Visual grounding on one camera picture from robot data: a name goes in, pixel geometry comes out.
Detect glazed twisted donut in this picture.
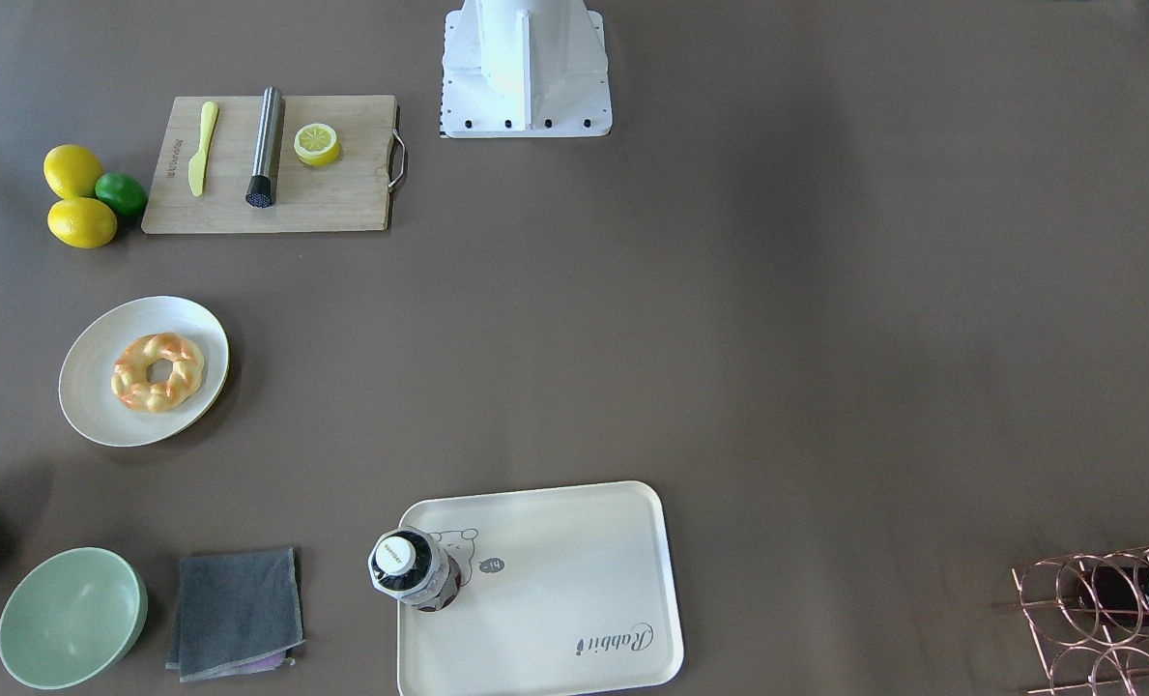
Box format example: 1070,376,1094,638
111,332,206,413

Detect white round plate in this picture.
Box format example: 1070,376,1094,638
57,296,230,447

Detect grey folded cloth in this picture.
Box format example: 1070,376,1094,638
165,547,304,682

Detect cream rectangular tray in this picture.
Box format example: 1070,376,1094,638
398,480,685,695

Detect yellow lemon lower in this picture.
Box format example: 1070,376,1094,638
47,198,118,249

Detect yellow lemon upper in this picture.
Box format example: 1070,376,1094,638
43,144,105,199

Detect green bowl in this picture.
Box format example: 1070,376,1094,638
0,547,147,690

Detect half lemon slice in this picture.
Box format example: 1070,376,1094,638
293,123,341,167

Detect bottle in copper rack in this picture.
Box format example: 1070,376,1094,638
1092,565,1149,628

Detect yellow lemon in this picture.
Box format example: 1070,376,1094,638
47,198,118,249
43,144,105,199

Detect dark drink bottle on tray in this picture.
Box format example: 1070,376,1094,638
367,526,463,612

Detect yellow plastic knife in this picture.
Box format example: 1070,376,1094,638
187,101,219,198

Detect wooden cutting board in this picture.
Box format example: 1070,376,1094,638
141,94,404,235

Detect green lime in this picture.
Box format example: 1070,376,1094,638
94,172,149,218

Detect copper wire bottle rack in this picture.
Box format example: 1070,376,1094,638
1012,546,1149,695

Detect steel muddler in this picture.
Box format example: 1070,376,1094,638
245,85,284,210

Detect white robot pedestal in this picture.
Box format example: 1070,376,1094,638
439,1,614,138

